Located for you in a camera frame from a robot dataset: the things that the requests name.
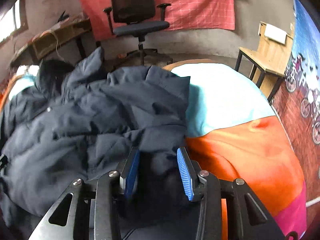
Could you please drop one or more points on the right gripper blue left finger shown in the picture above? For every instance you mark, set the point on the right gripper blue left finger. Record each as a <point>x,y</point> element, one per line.
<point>128,173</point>

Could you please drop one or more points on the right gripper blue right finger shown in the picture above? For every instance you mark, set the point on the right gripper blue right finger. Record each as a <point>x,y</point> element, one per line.
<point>193,183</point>

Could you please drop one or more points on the dark navy puffer jacket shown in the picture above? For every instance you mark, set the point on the dark navy puffer jacket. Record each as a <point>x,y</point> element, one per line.
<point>80,122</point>

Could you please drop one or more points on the colourful patchwork bed quilt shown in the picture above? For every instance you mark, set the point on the colourful patchwork bed quilt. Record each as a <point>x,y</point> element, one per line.
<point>239,136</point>

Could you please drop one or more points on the blue bicycle print curtain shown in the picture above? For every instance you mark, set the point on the blue bicycle print curtain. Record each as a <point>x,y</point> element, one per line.
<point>297,102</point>

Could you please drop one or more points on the small wooden chair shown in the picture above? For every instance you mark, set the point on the small wooden chair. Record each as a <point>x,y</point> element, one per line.
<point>269,61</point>

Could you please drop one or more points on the wooden desk with shelf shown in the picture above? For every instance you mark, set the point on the wooden desk with shelf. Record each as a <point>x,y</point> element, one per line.
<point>50,41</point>

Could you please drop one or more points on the black office swivel chair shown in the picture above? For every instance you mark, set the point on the black office swivel chair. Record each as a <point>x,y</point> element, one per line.
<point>137,18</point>

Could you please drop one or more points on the red checked wall cloth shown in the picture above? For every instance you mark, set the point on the red checked wall cloth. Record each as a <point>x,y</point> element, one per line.
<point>182,14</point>

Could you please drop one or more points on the window with wooden frame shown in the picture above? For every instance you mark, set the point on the window with wooden frame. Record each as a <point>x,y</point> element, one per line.
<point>14,21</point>

